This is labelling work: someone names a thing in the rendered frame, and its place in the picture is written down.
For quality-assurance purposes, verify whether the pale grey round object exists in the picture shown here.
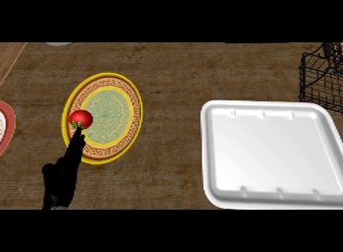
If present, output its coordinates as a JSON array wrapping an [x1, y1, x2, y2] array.
[[45, 41, 74, 47]]

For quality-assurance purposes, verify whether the red tomato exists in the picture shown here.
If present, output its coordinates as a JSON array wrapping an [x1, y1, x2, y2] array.
[[68, 109, 95, 129]]

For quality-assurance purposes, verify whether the black wire tiered basket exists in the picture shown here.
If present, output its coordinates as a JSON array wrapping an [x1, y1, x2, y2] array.
[[299, 41, 343, 118]]

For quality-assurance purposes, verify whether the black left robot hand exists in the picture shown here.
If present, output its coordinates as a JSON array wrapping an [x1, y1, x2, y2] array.
[[42, 127, 88, 211]]

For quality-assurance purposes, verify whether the white tray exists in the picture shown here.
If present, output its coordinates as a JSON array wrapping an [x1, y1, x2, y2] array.
[[200, 99, 343, 210]]

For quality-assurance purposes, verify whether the yellow patterned plate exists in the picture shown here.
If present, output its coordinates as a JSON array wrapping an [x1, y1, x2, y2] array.
[[61, 72, 145, 165]]

